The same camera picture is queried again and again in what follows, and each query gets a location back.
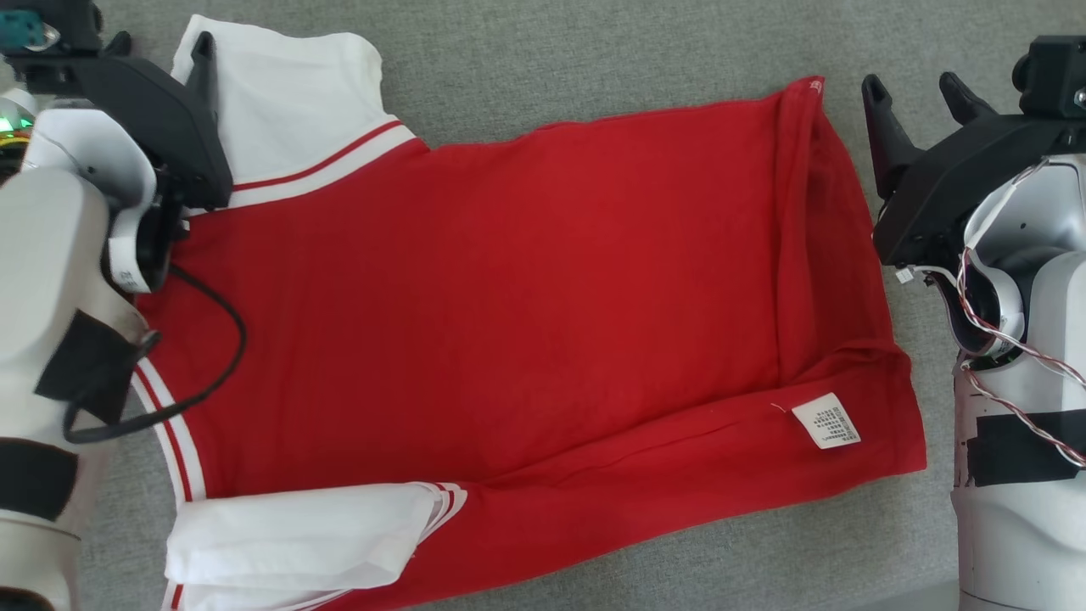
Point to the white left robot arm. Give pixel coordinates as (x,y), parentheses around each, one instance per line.
(42,255)

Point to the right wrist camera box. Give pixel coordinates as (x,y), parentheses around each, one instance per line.
(1056,76)

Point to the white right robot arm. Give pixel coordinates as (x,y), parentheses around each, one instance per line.
(1018,526)

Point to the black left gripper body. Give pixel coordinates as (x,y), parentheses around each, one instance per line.
(161,127)

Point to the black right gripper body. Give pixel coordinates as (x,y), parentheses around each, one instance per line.
(959,187)

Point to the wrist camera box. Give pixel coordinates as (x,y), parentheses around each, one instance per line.
(1056,76)
(51,34)

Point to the red shirt with white sleeves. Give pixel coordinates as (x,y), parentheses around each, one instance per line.
(509,297)

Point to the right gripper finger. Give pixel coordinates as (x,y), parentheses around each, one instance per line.
(887,136)
(963,103)

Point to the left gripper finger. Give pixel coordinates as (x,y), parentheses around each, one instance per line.
(202,72)
(117,46)

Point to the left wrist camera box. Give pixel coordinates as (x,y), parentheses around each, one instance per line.
(51,34)

